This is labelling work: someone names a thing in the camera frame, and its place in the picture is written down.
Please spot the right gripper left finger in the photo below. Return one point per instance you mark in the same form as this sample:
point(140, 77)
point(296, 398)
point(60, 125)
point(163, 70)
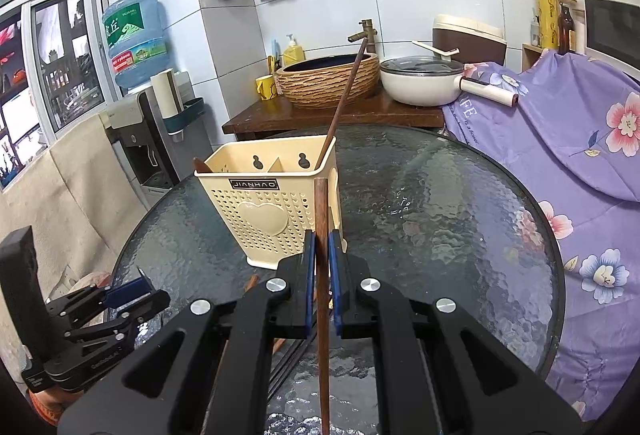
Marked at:
point(178, 383)

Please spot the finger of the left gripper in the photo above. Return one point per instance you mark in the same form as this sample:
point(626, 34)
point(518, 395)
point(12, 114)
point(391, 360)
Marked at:
point(137, 300)

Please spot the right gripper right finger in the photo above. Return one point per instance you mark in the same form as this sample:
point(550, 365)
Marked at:
point(437, 369)

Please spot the black chopstick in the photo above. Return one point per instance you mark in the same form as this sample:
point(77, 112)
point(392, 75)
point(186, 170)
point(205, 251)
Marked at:
point(285, 365)
point(306, 368)

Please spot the left hand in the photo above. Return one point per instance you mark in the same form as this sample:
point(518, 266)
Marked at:
point(51, 403)

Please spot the water dispenser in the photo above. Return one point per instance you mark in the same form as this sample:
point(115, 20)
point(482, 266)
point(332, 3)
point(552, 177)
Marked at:
point(154, 160)

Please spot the round glass table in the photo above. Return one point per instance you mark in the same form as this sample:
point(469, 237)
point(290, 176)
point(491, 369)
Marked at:
point(430, 216)

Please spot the cream plastic utensil holder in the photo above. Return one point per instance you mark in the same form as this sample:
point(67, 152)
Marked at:
point(264, 192)

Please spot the teal cup holder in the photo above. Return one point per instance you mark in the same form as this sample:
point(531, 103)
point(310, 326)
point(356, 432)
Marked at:
point(192, 110)

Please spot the paper cup stack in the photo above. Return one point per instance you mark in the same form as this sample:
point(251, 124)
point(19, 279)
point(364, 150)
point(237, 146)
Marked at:
point(167, 93)

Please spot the yellow mug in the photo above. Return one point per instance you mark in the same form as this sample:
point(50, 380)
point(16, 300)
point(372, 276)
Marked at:
point(266, 87)

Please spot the purple floral cloth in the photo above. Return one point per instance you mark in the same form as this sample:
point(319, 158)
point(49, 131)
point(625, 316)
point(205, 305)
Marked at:
point(573, 141)

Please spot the blue water jug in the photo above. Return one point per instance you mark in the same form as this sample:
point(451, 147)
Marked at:
point(136, 42)

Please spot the white pan with lid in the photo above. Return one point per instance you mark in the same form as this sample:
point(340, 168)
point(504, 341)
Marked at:
point(424, 81)

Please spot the woven basin sink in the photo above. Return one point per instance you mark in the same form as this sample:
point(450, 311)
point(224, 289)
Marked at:
point(319, 83)

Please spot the yellow soap dispenser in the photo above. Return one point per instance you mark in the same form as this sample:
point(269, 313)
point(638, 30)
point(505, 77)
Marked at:
point(293, 53)

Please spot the brass faucet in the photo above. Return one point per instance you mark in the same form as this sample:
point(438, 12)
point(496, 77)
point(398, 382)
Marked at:
point(368, 32)

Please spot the brown glass bottle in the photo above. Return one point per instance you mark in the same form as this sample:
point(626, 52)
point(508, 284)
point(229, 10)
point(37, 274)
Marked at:
point(566, 30)

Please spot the white microwave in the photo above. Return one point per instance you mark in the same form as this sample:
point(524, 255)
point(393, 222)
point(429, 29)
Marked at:
point(612, 32)

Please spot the yellow roll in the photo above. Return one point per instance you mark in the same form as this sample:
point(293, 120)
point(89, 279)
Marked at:
point(548, 20)

